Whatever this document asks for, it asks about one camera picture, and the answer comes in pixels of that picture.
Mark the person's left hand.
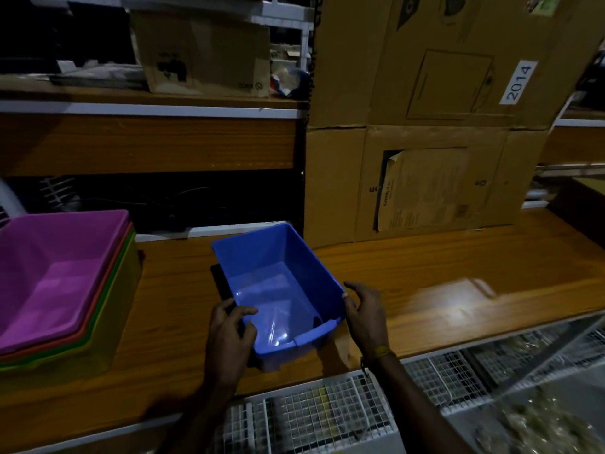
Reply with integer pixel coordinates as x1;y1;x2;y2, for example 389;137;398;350
204;298;260;389

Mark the person's right hand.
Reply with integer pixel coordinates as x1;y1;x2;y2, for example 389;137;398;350
343;281;392;361

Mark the blue plastic bin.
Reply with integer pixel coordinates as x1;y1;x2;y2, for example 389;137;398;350
211;222;347;373

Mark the person's right forearm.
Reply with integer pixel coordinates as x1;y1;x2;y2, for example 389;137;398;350
365;351;479;454

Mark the person's left forearm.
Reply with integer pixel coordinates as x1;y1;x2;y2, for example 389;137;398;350
158;379;243;454

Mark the yellow thread wrist band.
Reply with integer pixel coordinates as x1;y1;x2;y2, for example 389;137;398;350
360;347;398;377

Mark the cardboard box with paper sheet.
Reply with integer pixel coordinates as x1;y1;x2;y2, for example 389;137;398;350
303;125;552;249

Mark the yellow plastic bin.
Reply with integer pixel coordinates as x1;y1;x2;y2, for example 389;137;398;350
0;236;144;388

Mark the green plastic bin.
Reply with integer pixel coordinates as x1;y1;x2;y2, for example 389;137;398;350
0;228;138;372

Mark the brown paper sheet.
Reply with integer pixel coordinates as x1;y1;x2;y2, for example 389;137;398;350
376;148;475;233

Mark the red plastic bin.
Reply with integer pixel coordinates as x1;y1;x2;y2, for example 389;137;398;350
0;221;135;364

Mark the purple plastic bin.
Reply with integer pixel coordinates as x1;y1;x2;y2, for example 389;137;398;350
0;210;131;355

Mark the wooden shelf board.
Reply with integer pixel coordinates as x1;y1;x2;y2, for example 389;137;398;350
0;74;309;178

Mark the clear plastic bag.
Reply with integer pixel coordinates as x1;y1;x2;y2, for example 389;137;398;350
475;385;605;454

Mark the blue and white packet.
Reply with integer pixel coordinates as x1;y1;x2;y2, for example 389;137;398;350
271;67;311;98

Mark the small cardboard box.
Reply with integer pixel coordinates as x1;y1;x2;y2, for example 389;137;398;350
130;10;272;99

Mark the large cardboard box white label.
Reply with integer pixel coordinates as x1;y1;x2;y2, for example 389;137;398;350
308;0;605;131

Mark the flat grey tray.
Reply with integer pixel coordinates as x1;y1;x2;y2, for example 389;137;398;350
49;61;146;89

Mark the white wire basket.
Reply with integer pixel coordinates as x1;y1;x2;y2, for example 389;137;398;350
210;369;403;454
401;315;605;417

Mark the dark wire rack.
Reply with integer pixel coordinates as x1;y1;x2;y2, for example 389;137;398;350
39;177;83;213

